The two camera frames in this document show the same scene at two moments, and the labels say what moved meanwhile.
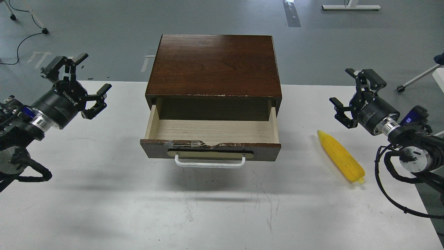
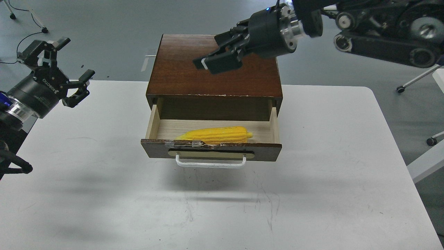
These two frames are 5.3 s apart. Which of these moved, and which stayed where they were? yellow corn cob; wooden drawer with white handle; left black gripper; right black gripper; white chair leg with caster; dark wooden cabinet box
Moved: left black gripper; right black gripper; yellow corn cob
Stayed: wooden drawer with white handle; dark wooden cabinet box; white chair leg with caster
